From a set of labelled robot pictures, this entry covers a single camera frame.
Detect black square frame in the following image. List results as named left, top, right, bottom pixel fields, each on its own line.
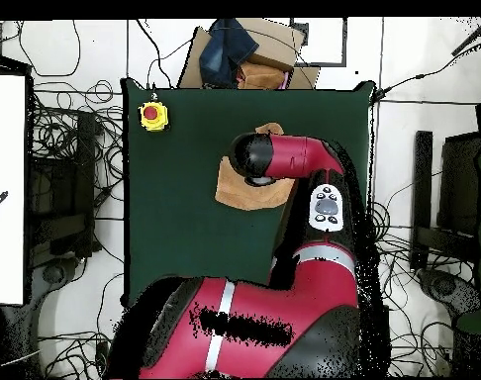
left=289, top=17, right=348, bottom=67

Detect orange cloth in box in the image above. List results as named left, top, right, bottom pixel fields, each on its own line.
left=238, top=61, right=290, bottom=91

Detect small black floor box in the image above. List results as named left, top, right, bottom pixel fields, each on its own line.
left=95, top=340, right=111, bottom=377

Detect white board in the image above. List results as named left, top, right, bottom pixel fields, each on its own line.
left=0, top=74, right=27, bottom=305

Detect brown cardboard box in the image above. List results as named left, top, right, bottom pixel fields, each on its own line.
left=176, top=17, right=322, bottom=91

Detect dark green table cloth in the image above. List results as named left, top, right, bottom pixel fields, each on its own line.
left=120, top=77, right=377, bottom=310

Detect blue denim jeans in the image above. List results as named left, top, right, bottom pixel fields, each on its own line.
left=198, top=18, right=260, bottom=89

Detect yellow emergency stop button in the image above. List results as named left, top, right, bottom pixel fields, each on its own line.
left=138, top=100, right=170, bottom=133

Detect black pedestal leg with knob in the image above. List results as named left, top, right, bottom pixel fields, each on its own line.
left=30, top=256, right=81, bottom=306
left=417, top=267, right=481, bottom=320

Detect black metal stand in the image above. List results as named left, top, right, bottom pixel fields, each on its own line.
left=26, top=110, right=101, bottom=270
left=437, top=132, right=481, bottom=262

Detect orange terry towel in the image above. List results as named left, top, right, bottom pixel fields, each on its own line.
left=214, top=122, right=296, bottom=212

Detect long black flat board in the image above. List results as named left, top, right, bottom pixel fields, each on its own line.
left=409, top=130, right=434, bottom=272

